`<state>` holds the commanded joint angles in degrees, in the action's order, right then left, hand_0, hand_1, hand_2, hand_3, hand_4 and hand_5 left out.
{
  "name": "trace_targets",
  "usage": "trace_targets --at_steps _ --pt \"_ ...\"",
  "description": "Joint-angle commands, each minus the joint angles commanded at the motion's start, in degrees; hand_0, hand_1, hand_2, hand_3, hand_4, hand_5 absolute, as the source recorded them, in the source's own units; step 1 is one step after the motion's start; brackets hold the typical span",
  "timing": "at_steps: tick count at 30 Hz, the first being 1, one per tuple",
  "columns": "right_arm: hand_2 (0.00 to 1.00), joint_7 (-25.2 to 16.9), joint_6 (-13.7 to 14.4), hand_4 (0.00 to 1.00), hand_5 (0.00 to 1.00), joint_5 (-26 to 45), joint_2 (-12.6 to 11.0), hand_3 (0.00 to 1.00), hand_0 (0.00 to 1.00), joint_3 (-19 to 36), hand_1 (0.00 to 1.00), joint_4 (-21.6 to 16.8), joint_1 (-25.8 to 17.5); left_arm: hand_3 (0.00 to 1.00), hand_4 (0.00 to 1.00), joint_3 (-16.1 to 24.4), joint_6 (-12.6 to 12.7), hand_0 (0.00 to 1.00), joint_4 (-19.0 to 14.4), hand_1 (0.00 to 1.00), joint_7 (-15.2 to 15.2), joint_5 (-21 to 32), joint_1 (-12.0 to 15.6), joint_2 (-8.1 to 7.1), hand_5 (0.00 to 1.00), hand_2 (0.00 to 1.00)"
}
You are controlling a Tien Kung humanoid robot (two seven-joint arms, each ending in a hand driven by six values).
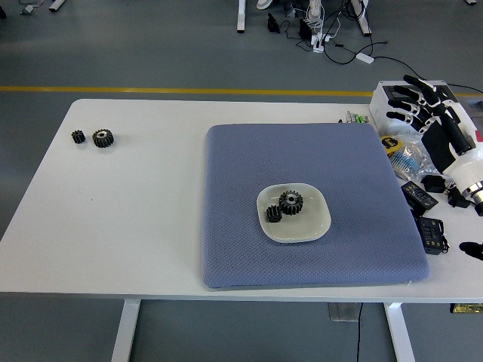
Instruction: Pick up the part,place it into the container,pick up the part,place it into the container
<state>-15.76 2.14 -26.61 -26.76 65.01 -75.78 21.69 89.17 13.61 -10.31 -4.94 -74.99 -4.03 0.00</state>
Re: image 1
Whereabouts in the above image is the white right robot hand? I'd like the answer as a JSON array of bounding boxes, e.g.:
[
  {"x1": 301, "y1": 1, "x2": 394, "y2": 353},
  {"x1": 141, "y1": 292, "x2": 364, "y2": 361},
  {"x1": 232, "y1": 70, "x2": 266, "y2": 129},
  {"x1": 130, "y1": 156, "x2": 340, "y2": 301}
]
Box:
[{"x1": 386, "y1": 74, "x2": 483, "y2": 192}]

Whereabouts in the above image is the large black gear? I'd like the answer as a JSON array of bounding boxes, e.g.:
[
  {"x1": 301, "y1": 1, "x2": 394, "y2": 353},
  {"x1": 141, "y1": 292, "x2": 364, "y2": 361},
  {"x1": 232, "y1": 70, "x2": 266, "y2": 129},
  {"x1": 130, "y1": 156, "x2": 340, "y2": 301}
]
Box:
[
  {"x1": 91, "y1": 128, "x2": 116, "y2": 149},
  {"x1": 278, "y1": 190, "x2": 305, "y2": 217}
]

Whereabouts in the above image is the grey metal box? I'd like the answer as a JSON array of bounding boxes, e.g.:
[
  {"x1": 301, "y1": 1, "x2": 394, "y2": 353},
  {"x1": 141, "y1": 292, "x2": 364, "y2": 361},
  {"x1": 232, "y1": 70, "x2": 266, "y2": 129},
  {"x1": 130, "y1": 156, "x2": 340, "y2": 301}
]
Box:
[{"x1": 466, "y1": 97, "x2": 483, "y2": 131}]

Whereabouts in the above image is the clear bag of parts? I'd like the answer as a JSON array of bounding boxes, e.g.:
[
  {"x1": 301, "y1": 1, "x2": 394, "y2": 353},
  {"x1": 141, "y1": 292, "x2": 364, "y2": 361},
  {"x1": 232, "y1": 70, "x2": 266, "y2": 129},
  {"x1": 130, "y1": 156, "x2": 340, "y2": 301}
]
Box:
[{"x1": 388, "y1": 133, "x2": 448, "y2": 182}]

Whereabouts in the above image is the black power adapter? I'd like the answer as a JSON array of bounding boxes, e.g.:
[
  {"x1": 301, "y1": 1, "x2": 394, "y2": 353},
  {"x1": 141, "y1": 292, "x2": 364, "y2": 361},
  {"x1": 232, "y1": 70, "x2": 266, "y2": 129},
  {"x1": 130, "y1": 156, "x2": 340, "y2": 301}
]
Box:
[{"x1": 420, "y1": 173, "x2": 446, "y2": 193}]

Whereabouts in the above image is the yellow black tape measure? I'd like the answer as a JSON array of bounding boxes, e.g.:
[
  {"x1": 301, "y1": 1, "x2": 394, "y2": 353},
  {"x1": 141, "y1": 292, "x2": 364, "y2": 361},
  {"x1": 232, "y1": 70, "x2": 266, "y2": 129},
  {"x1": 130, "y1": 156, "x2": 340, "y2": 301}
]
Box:
[{"x1": 380, "y1": 135, "x2": 403, "y2": 154}]

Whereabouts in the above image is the black plug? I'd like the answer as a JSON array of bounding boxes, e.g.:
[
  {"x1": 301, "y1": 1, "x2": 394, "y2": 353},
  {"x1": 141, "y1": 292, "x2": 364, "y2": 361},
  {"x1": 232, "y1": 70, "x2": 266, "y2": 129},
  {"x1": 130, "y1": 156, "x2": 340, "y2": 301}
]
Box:
[{"x1": 448, "y1": 187, "x2": 471, "y2": 208}]

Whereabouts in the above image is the black digital controller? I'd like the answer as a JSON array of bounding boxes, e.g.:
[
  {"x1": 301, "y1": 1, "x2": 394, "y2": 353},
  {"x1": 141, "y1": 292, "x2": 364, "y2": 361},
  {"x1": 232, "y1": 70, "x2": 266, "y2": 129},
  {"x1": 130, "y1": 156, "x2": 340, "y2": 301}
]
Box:
[
  {"x1": 414, "y1": 216, "x2": 451, "y2": 256},
  {"x1": 400, "y1": 180, "x2": 439, "y2": 210}
]

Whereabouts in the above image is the white background desk leg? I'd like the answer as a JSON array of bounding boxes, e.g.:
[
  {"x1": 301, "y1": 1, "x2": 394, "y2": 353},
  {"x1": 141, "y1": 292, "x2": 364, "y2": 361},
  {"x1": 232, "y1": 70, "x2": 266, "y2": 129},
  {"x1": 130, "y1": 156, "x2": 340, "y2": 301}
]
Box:
[
  {"x1": 350, "y1": 0, "x2": 373, "y2": 38},
  {"x1": 236, "y1": 0, "x2": 247, "y2": 33}
]

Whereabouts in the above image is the white power strip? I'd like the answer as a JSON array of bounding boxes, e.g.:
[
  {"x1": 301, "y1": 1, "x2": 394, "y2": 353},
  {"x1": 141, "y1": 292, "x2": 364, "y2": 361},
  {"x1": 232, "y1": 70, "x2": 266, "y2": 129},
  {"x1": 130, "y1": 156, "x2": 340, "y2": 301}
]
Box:
[{"x1": 311, "y1": 32, "x2": 333, "y2": 54}]

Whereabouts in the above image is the white square dish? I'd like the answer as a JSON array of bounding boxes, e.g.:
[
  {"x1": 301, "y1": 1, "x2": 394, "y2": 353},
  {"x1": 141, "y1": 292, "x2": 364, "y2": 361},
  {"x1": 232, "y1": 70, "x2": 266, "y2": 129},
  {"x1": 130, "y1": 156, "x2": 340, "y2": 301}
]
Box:
[{"x1": 256, "y1": 182, "x2": 332, "y2": 244}]

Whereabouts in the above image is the black yellow control panel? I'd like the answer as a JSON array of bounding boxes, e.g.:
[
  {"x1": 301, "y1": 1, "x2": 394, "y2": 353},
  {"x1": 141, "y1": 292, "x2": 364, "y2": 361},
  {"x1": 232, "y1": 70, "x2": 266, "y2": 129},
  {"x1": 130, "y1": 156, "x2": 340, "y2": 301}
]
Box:
[{"x1": 449, "y1": 302, "x2": 483, "y2": 314}]

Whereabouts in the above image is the white table leg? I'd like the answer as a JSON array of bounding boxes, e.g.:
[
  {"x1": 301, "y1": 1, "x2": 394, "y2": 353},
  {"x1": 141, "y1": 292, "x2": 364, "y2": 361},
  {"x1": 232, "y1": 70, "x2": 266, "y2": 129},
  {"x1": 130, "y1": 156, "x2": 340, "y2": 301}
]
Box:
[
  {"x1": 111, "y1": 299, "x2": 141, "y2": 362},
  {"x1": 383, "y1": 301, "x2": 416, "y2": 362}
]

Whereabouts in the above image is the blue-grey quilted mat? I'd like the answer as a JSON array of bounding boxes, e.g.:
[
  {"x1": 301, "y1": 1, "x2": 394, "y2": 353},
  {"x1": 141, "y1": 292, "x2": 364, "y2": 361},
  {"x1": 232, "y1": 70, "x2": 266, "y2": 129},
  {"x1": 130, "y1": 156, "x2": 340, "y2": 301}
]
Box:
[{"x1": 202, "y1": 122, "x2": 431, "y2": 290}]

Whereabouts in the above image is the grey electrical enclosure box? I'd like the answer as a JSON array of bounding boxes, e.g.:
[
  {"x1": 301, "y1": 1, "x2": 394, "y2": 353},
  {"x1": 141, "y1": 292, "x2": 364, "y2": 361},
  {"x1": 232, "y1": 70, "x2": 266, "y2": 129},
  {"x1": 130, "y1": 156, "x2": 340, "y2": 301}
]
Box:
[{"x1": 368, "y1": 79, "x2": 466, "y2": 136}]

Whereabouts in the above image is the black floor cable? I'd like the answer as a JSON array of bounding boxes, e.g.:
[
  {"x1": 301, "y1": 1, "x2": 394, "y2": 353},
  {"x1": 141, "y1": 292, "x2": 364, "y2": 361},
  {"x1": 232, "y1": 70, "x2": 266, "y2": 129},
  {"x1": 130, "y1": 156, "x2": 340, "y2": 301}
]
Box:
[{"x1": 371, "y1": 55, "x2": 429, "y2": 82}]

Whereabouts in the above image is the black hanging cable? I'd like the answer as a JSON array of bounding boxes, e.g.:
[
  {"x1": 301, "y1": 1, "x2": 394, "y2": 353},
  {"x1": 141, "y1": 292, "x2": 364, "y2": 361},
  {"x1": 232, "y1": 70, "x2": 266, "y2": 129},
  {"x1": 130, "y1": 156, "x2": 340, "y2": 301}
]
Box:
[{"x1": 355, "y1": 301, "x2": 364, "y2": 362}]

